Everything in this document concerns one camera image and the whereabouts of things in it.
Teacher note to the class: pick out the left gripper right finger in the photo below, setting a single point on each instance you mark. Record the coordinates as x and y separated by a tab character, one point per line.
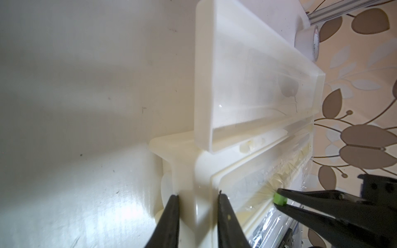
230	233

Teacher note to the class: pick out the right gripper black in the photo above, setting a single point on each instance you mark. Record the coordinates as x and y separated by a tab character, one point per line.
378	192

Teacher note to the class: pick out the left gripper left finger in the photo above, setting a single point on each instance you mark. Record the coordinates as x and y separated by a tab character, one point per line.
166	233

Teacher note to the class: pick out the white plastic wrap dispenser box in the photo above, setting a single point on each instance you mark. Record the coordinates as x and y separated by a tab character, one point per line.
255	98

